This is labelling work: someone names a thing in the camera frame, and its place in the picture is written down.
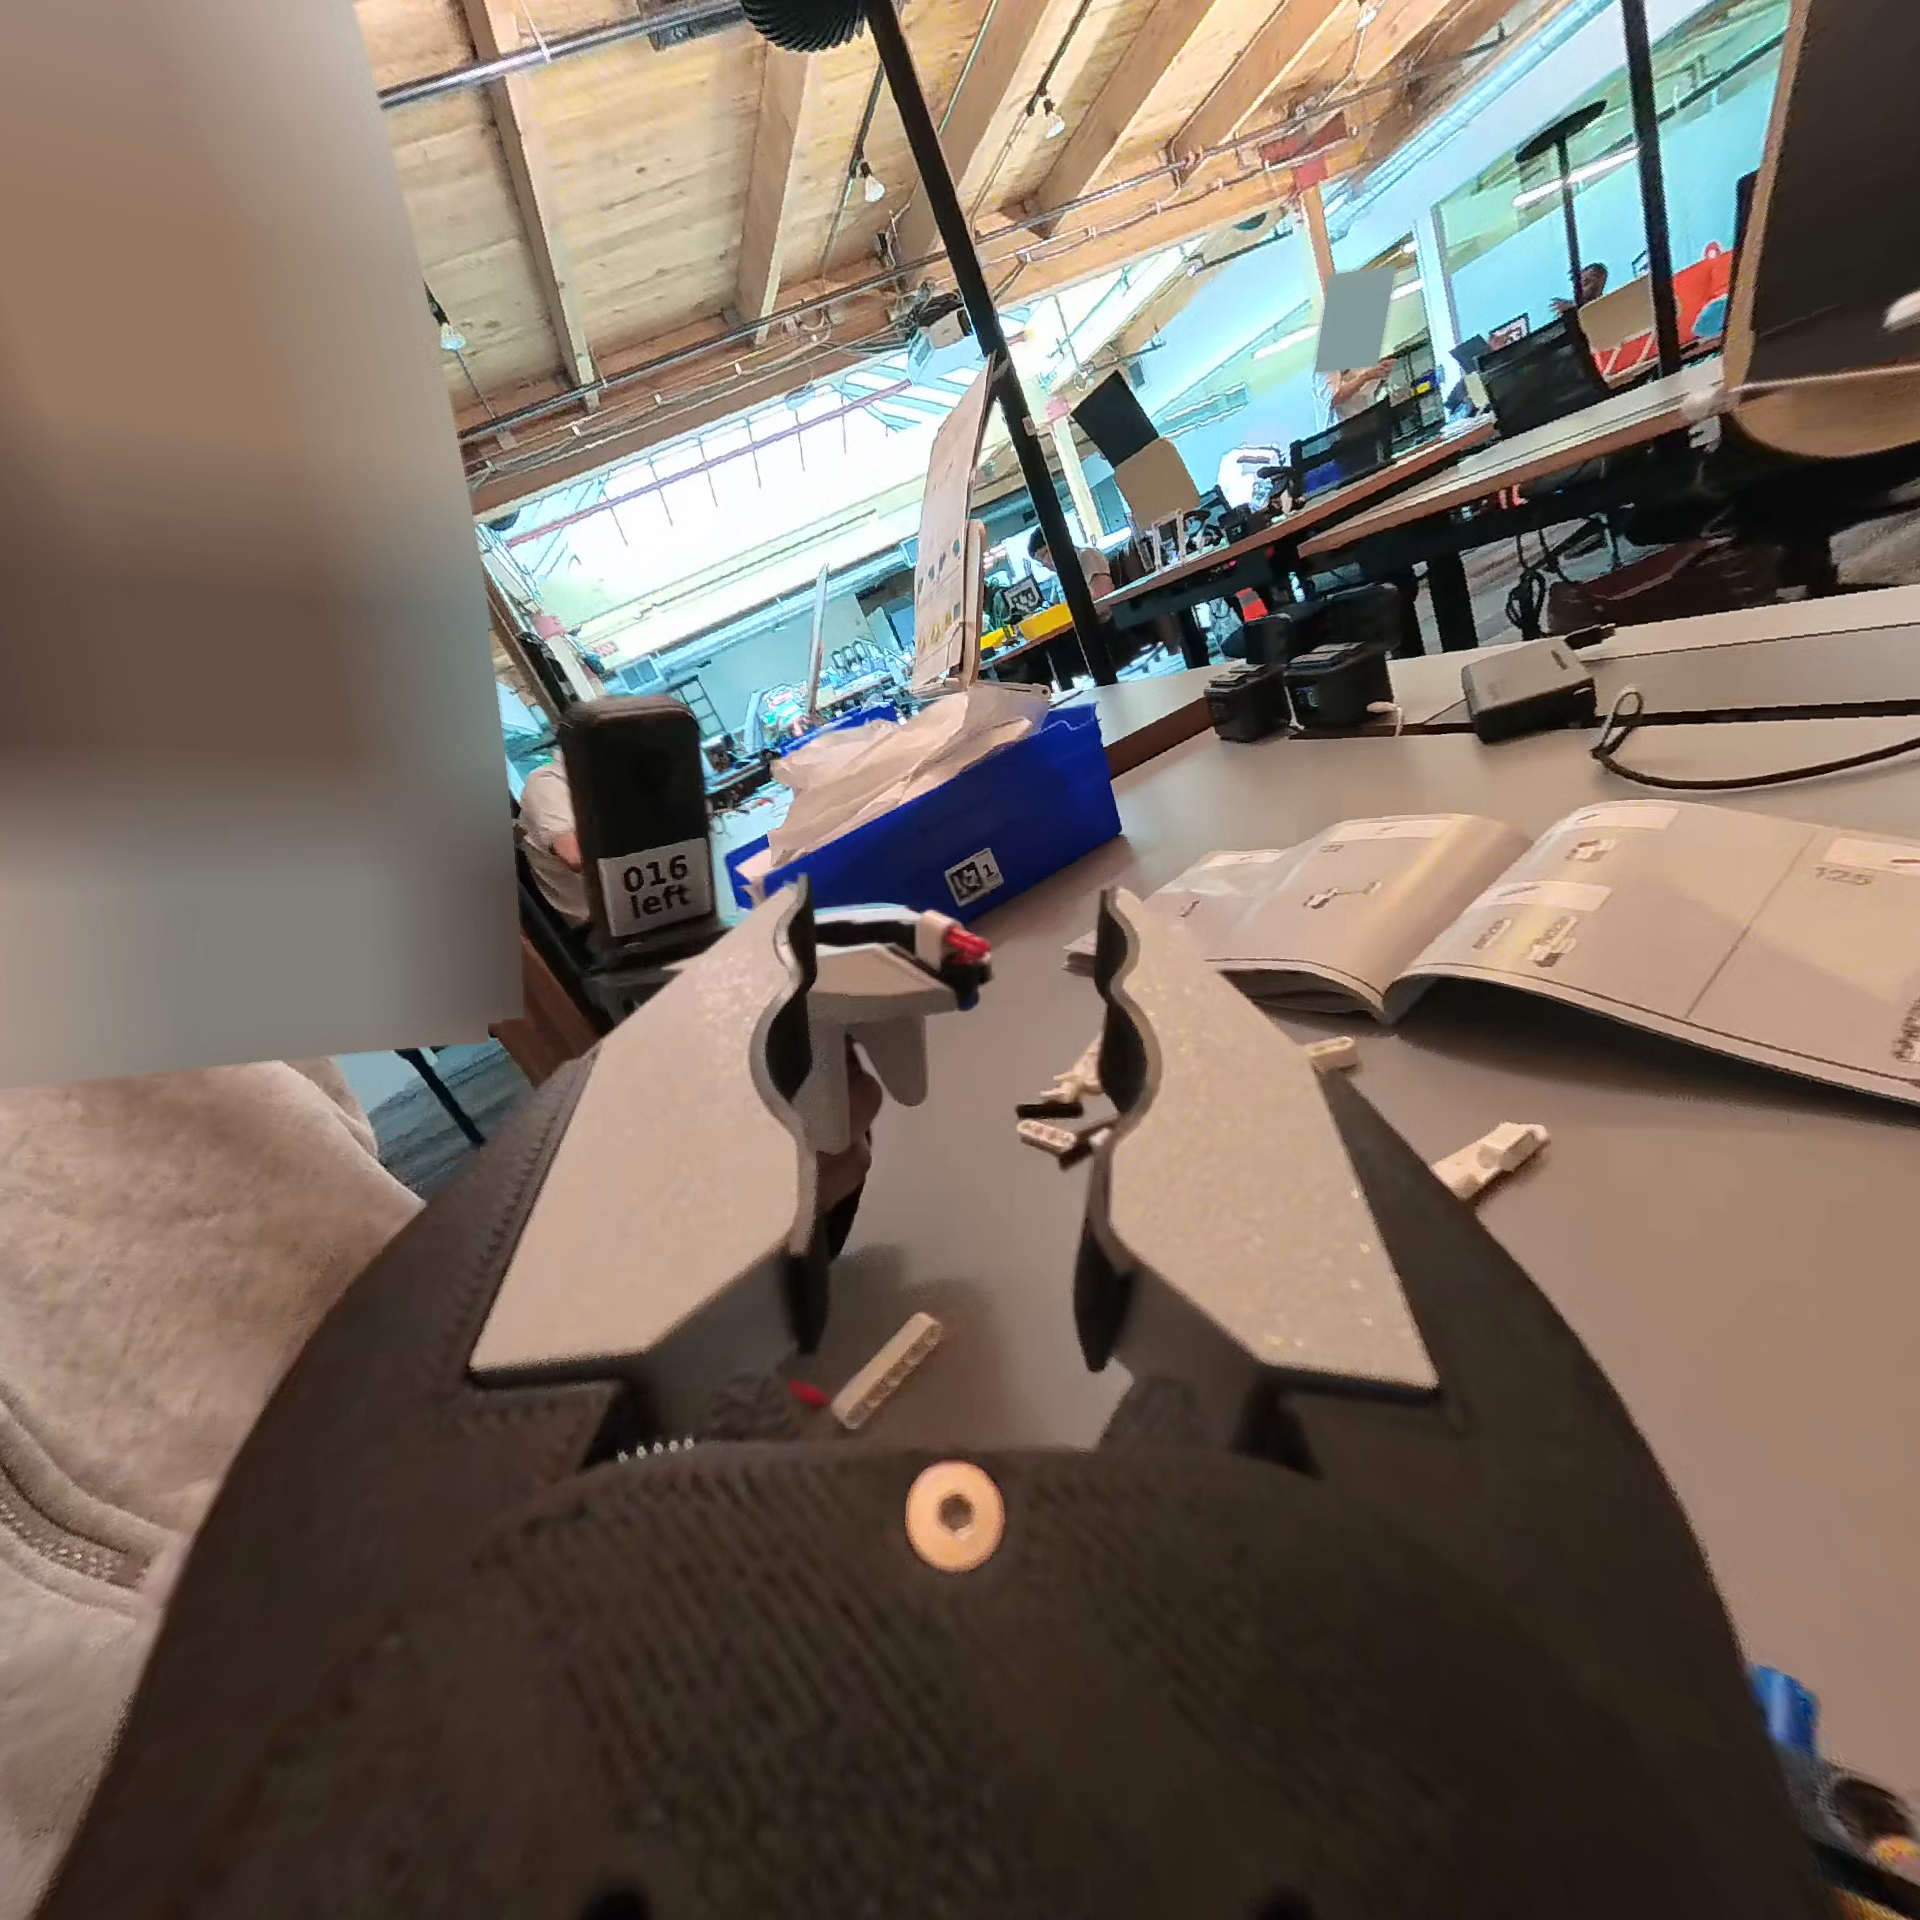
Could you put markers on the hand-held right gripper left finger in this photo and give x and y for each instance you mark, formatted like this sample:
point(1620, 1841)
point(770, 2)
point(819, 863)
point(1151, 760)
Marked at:
point(645, 1184)

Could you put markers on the brown bag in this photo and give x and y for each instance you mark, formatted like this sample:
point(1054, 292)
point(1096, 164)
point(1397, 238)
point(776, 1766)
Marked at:
point(1664, 592)

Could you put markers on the black ribbed ceiling fixture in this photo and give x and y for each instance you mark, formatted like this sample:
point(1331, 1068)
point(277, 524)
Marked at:
point(804, 19)

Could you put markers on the crumpled clear plastic bags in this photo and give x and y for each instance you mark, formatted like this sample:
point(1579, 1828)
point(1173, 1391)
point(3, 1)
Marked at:
point(885, 763)

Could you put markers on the black office chair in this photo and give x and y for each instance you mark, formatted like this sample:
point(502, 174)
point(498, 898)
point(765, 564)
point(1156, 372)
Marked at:
point(1547, 376)

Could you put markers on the black power adapter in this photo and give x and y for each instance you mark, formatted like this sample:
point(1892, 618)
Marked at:
point(1531, 692)

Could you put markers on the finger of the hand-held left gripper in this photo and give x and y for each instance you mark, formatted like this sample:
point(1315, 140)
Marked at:
point(887, 1027)

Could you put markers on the long office desk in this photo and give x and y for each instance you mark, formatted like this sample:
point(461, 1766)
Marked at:
point(1559, 450)
point(1349, 495)

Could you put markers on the open instruction booklet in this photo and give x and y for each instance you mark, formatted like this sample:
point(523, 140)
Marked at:
point(1652, 931)

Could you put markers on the white poster board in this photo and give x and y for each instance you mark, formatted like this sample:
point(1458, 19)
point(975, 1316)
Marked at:
point(949, 524)

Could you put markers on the blue plastic bin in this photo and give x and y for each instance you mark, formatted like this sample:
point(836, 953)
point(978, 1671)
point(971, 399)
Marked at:
point(990, 833)

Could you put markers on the black metal pole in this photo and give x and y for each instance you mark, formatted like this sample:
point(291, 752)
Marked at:
point(1646, 180)
point(975, 300)

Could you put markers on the scattered loose lego pieces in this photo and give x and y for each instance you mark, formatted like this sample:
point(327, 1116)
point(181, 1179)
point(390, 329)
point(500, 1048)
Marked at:
point(887, 1368)

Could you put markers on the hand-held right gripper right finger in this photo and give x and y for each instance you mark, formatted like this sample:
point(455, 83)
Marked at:
point(1253, 1201)

